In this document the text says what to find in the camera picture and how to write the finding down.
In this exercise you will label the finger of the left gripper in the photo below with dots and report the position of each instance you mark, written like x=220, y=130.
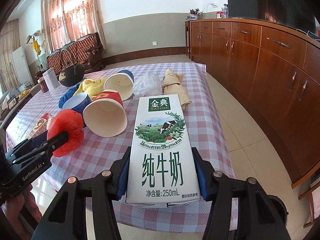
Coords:
x=37, y=146

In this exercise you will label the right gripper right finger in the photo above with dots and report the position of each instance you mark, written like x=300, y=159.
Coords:
x=258, y=217

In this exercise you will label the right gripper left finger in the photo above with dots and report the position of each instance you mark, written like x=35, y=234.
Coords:
x=65, y=218

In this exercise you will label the red snack carton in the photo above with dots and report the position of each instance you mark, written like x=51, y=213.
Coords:
x=40, y=126

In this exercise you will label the red plastic bag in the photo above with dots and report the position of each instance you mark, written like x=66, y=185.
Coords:
x=66, y=127

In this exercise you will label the blue paper cup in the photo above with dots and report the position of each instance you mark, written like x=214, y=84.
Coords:
x=122, y=82
x=78, y=102

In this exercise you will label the blue cloth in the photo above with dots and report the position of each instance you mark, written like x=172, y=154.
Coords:
x=67, y=95

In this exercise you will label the red paper cup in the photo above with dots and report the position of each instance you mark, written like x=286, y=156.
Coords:
x=105, y=116

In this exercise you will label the yellow cloth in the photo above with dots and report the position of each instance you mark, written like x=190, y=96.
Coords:
x=92, y=87

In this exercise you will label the white milk carton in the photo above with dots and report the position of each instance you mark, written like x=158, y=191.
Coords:
x=161, y=169

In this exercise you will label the clear plastic bag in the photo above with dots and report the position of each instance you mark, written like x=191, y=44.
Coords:
x=147, y=84

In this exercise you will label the beige cloth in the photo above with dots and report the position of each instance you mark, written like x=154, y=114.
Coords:
x=172, y=84

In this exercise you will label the person's left hand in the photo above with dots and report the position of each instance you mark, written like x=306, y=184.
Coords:
x=12, y=208

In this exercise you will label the dark red tea canister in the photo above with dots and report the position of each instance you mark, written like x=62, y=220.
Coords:
x=43, y=85

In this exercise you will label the pink checkered tablecloth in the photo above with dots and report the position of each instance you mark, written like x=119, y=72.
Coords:
x=97, y=154

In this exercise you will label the white tea tin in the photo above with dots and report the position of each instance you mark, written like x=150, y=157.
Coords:
x=50, y=79

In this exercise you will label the wooden framed pink stool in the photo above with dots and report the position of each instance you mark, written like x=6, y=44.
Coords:
x=312, y=195

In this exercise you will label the black cast iron teapot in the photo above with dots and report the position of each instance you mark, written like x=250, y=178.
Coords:
x=73, y=74

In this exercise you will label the white air conditioner unit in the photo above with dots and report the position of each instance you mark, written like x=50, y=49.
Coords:
x=21, y=67

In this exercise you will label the wooden sofa bench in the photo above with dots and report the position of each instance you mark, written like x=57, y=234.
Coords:
x=87, y=51

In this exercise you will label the yellow artificial flower plant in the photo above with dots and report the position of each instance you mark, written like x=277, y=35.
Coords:
x=32, y=39

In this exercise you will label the pink patterned curtain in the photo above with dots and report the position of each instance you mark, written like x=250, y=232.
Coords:
x=64, y=21

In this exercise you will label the long wooden sideboard cabinet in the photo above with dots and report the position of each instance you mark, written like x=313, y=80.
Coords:
x=273, y=71

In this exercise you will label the red white can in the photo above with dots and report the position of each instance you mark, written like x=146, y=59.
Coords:
x=219, y=14

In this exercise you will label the small potted plant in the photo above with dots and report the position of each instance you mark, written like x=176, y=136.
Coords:
x=195, y=14

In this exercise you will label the black flat television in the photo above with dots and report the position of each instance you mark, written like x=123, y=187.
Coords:
x=295, y=14

